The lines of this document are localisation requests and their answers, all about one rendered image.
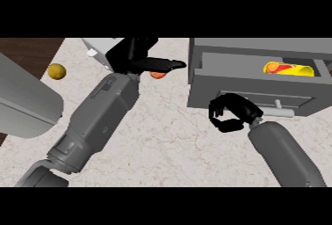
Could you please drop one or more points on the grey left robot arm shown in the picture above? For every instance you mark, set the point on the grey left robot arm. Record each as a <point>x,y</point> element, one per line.
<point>92,123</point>

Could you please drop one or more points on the grey open drawer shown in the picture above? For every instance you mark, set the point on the grey open drawer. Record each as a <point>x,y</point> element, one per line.
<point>258,79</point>

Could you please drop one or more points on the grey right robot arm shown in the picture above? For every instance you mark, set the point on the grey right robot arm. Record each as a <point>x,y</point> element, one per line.
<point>284,153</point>

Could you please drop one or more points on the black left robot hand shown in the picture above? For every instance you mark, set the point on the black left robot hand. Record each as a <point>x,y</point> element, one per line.
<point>132,57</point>

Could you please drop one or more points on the orange round fruit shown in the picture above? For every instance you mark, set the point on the orange round fruit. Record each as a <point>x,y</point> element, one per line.
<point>157,75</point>

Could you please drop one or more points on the grey rounded appliance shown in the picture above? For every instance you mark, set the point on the grey rounded appliance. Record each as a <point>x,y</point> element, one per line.
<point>23,102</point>

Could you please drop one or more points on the yellow lemon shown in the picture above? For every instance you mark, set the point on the yellow lemon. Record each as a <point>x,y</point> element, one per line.
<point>56,71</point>

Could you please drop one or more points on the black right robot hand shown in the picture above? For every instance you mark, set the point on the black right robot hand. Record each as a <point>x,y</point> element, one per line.
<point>240,111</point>

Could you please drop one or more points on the white box with knob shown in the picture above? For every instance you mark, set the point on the white box with knob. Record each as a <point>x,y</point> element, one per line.
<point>100,49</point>

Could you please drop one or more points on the yellow patterned cup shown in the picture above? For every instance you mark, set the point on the yellow patterned cup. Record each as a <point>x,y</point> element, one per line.
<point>287,68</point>

